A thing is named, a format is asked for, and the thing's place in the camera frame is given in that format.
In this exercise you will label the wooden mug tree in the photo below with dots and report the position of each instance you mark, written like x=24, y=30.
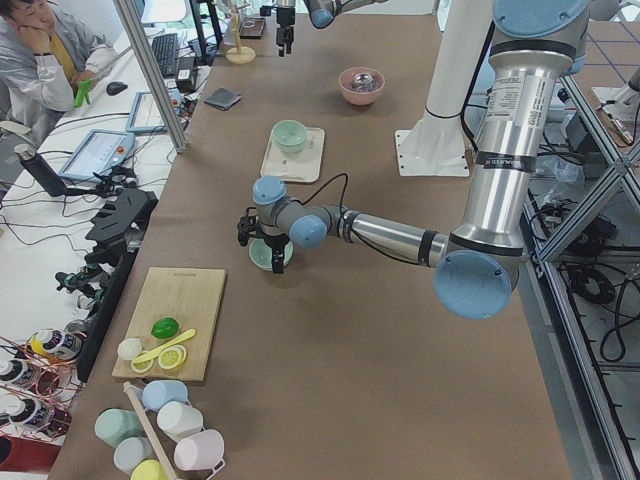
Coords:
x=234, y=51

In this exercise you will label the green cup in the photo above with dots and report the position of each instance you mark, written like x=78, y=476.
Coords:
x=113, y=426

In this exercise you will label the yellow plastic knife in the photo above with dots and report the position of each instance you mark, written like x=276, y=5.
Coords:
x=152, y=354

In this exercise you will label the black keyboard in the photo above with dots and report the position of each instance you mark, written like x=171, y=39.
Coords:
x=165, y=50

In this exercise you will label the cream rabbit serving tray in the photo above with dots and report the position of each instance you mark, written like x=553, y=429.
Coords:
x=299, y=167

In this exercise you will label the pink cup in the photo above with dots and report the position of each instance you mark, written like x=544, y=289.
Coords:
x=201, y=451

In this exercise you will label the white garlic bulb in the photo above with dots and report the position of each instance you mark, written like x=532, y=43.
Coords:
x=129, y=348

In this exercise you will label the yellow cup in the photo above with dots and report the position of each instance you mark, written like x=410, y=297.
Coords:
x=149, y=469

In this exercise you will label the white cup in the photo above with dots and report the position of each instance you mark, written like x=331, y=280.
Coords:
x=178, y=420

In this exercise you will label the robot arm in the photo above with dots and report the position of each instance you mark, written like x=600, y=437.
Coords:
x=321, y=14
x=529, y=45

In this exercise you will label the blue teach pendant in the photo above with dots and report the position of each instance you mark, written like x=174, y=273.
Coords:
x=144, y=116
x=97, y=154

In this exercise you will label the green bowl on tray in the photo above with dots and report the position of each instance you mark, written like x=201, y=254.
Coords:
x=288, y=125

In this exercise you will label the grey folded cloth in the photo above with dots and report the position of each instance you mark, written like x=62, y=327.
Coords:
x=223, y=99

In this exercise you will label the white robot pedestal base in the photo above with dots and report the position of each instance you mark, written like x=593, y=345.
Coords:
x=435, y=145

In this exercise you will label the pink bowl with ice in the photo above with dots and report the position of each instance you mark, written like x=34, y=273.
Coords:
x=360, y=98

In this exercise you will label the green lime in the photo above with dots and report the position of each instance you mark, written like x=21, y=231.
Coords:
x=165, y=328

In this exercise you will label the grey cup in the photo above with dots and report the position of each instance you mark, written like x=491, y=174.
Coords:
x=131, y=452

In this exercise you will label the blue cup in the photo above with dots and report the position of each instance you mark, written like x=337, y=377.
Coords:
x=158, y=393

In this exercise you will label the black computer mouse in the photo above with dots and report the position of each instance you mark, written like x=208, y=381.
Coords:
x=114, y=88

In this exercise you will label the lemon slice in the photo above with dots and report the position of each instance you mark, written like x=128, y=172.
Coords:
x=172, y=357
x=140, y=367

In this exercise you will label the green bowl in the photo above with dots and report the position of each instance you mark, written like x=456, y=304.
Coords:
x=261, y=254
x=291, y=141
x=288, y=125

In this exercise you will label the aluminium frame post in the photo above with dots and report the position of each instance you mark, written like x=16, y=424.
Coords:
x=138, y=40

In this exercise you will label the seated person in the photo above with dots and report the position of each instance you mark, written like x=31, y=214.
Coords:
x=45, y=54

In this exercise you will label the black water bottle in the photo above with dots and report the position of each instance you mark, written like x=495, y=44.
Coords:
x=40, y=170

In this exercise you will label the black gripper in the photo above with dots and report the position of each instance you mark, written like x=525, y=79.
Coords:
x=274, y=242
x=285, y=20

